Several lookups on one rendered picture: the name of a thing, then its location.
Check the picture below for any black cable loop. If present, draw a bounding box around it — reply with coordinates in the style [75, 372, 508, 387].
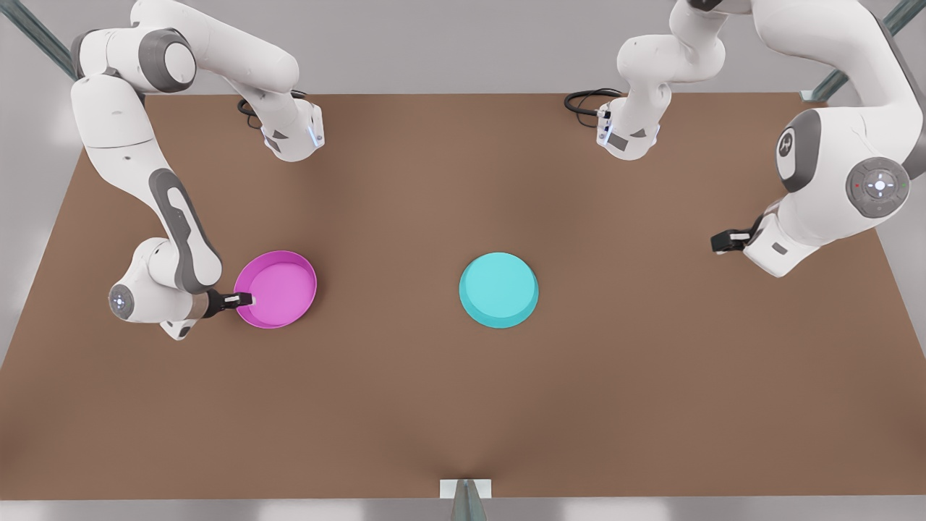
[237, 89, 309, 131]
[564, 88, 626, 130]

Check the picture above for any pink plate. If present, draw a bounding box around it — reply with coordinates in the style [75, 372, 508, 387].
[234, 250, 318, 329]

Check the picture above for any silver frame post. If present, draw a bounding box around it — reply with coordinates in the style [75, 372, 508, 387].
[800, 0, 926, 103]
[0, 0, 79, 82]
[440, 478, 493, 521]

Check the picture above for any blue plate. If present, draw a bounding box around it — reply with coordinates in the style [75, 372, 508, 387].
[459, 252, 540, 329]

